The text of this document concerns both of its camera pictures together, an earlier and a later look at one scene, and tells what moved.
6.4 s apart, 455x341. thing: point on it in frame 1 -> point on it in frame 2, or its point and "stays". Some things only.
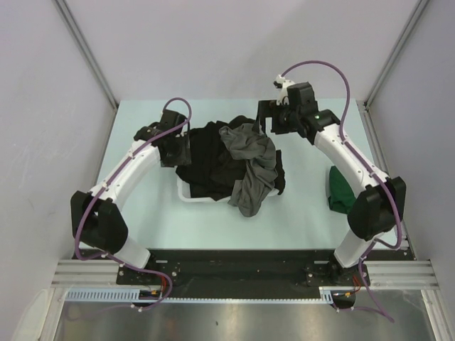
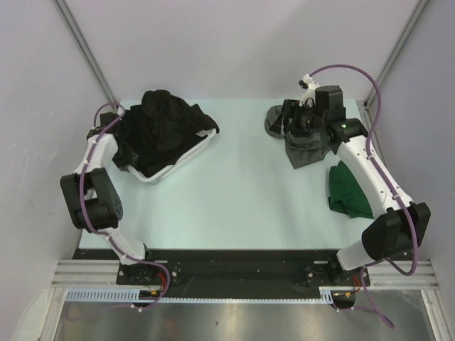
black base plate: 232,274 stays
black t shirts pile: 215,169 -> 149,133
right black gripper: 269,109 -> 291,109
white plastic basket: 183,189 -> 157,175
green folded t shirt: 342,196 stays
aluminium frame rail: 105,273 stays
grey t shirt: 249,141 -> 302,149
